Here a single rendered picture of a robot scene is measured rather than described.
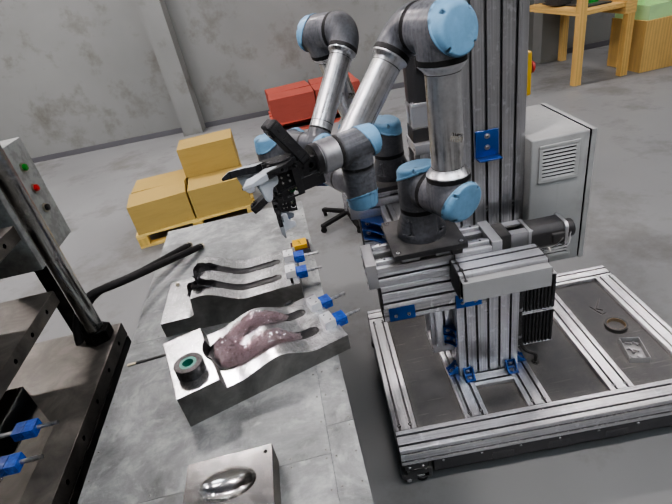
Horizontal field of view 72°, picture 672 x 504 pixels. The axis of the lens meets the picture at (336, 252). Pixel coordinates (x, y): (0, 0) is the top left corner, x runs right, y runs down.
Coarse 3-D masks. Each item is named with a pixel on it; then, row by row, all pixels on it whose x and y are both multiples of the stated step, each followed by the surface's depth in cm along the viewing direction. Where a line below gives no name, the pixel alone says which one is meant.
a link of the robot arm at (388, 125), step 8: (376, 120) 175; (384, 120) 175; (392, 120) 174; (384, 128) 172; (392, 128) 172; (400, 128) 175; (384, 136) 173; (392, 136) 173; (400, 136) 176; (384, 144) 175; (392, 144) 175; (400, 144) 177; (384, 152) 177; (392, 152) 177; (400, 152) 178
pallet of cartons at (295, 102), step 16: (304, 80) 686; (320, 80) 664; (352, 80) 625; (272, 96) 630; (288, 96) 612; (304, 96) 614; (272, 112) 619; (288, 112) 622; (304, 112) 625; (304, 128) 635
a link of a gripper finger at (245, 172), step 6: (240, 168) 99; (246, 168) 99; (252, 168) 98; (258, 168) 99; (228, 174) 99; (234, 174) 99; (240, 174) 99; (246, 174) 99; (252, 174) 100; (222, 180) 100; (240, 180) 101; (252, 192) 102
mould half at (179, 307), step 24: (216, 264) 173; (240, 264) 178; (288, 264) 171; (216, 288) 160; (264, 288) 161; (288, 288) 160; (168, 312) 164; (192, 312) 160; (216, 312) 160; (240, 312) 161; (168, 336) 162
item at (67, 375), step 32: (32, 352) 171; (64, 352) 167; (96, 352) 164; (32, 384) 155; (64, 384) 152; (96, 384) 150; (64, 416) 140; (96, 416) 144; (64, 448) 129; (32, 480) 122; (64, 480) 122
